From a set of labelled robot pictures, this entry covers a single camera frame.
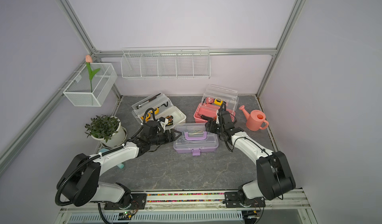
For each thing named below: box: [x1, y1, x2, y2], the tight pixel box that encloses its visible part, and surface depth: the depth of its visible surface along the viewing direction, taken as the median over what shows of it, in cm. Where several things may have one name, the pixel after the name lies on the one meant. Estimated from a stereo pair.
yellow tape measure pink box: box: [213, 98, 224, 107], surface depth 107 cm
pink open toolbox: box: [193, 84, 240, 123], surface depth 107 cm
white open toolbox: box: [131, 92, 187, 128], surface depth 104 cm
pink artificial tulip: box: [85, 54, 101, 93], surface depth 87 cm
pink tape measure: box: [205, 97, 215, 105], surface depth 107 cm
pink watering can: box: [238, 105, 270, 131], surface depth 97 cm
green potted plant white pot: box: [84, 114, 126, 148], surface depth 84 cm
